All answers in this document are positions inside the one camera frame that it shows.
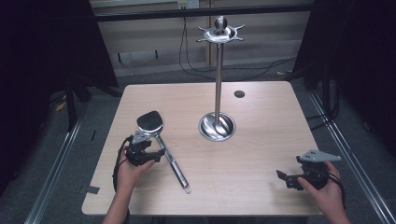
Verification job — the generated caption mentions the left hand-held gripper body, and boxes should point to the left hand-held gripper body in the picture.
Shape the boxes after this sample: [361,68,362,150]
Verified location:
[124,130,154,167]

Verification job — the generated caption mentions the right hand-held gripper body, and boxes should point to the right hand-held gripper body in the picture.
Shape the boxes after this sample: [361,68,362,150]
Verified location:
[295,149,343,191]

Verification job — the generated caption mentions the silver ladle with black bowl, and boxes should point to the silver ladle with black bowl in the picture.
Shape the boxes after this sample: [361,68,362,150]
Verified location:
[136,110,192,195]

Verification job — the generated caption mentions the person's left hand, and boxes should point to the person's left hand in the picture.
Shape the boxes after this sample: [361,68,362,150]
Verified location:
[115,146,156,195]

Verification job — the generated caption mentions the person's right hand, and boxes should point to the person's right hand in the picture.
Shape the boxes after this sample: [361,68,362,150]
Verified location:
[296,161,347,217]

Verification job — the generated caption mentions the grey tape piece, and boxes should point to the grey tape piece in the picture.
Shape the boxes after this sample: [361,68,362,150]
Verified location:
[79,184,101,195]

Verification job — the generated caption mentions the black metal stand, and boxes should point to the black metal stand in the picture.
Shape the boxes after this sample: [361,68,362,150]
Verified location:
[64,73,124,133]

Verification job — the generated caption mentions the stainless steel utensil rack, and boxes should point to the stainless steel utensil rack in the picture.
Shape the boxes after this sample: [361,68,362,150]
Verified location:
[195,15,246,143]

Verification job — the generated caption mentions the black curtain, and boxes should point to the black curtain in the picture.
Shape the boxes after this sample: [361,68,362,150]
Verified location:
[0,0,120,197]
[291,0,396,157]

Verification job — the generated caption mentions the black horizontal bar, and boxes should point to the black horizontal bar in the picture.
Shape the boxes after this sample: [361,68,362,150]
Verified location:
[92,3,315,23]

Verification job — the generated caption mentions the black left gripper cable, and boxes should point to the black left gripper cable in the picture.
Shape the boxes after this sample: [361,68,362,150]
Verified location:
[112,135,134,192]

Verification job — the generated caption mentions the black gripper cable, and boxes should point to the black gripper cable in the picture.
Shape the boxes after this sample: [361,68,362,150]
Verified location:
[323,170,347,210]
[112,135,134,192]

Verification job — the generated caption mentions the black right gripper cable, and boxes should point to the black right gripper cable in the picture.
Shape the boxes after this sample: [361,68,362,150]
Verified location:
[323,170,347,210]

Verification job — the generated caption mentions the metal floor rail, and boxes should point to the metal floor rail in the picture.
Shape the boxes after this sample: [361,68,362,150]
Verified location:
[23,116,87,224]
[307,90,396,224]

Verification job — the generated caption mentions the black floor cables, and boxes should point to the black floor cables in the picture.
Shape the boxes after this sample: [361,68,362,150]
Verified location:
[305,88,341,132]

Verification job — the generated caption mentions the white wall trunking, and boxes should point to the white wall trunking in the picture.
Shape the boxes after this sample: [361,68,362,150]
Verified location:
[109,39,300,78]

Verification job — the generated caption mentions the black wall cable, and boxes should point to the black wall cable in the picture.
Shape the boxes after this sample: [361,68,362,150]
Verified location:
[177,17,298,82]

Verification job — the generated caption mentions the white wall socket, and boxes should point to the white wall socket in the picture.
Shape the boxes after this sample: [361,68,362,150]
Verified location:
[177,0,200,10]

